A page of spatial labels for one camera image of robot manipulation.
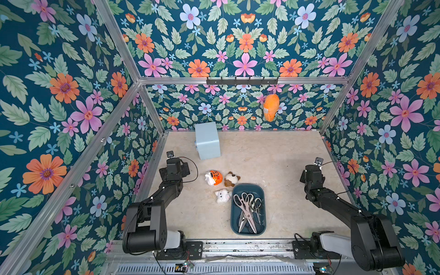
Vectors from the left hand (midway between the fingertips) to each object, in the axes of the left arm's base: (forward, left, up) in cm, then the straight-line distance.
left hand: (176, 164), depth 91 cm
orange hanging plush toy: (+25, -55, +16) cm, 63 cm away
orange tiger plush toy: (-8, -20, -4) cm, 22 cm away
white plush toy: (-18, -24, -6) cm, 30 cm away
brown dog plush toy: (-8, -29, -7) cm, 31 cm away
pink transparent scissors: (-22, -35, -6) cm, 42 cm away
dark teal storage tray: (-16, -43, -8) cm, 47 cm away
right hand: (-10, -72, 0) cm, 73 cm away
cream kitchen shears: (-29, -34, -9) cm, 45 cm away
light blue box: (+10, -18, +7) cm, 21 cm away
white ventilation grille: (-48, -21, -10) cm, 53 cm away
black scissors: (-23, -40, -7) cm, 47 cm away
